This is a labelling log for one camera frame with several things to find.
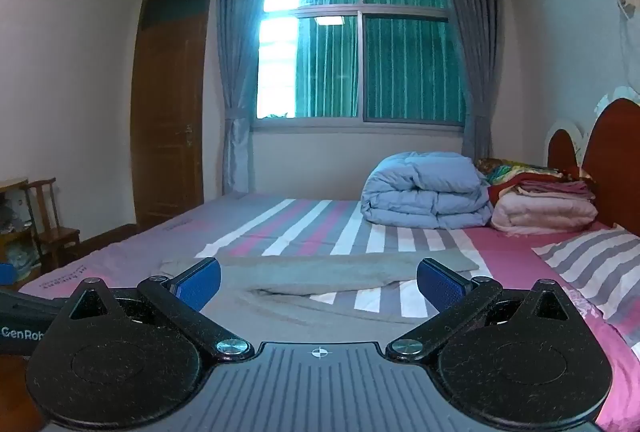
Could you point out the striped bed sheet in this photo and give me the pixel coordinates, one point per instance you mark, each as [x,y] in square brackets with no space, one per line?
[300,222]

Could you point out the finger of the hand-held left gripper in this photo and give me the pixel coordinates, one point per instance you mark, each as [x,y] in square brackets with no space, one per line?
[5,273]

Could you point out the sliding glass window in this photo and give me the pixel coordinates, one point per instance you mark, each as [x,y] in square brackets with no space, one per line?
[360,42]

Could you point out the grey curtain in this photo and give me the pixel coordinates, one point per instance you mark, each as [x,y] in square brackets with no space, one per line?
[475,37]
[240,62]

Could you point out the dark wooden chair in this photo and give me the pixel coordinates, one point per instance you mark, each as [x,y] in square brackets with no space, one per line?
[52,234]

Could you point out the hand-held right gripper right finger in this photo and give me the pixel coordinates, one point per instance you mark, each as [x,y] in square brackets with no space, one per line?
[440,284]

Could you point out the white wall fixture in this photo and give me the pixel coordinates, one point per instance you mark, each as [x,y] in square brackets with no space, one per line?
[627,2]

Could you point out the red wooden headboard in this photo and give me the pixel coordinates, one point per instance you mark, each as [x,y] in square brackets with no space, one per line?
[615,162]

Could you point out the folded pink quilt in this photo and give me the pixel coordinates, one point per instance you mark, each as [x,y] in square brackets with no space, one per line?
[540,214]

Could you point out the grey pants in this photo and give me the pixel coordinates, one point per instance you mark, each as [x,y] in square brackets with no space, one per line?
[320,269]

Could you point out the folded light blue duvet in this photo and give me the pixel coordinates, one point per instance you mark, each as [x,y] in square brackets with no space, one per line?
[425,192]

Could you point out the striped pillow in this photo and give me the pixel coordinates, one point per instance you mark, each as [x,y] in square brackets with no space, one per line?
[590,257]

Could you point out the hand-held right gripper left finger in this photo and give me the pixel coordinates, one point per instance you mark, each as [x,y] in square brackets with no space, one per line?
[202,284]

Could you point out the cluttered wooden side table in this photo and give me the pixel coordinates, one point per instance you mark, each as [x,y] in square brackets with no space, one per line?
[12,232]

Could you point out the folded mauve cloth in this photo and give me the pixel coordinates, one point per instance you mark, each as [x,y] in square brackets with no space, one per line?
[555,188]

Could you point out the brown wooden door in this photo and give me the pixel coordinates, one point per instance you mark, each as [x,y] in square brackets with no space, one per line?
[170,112]

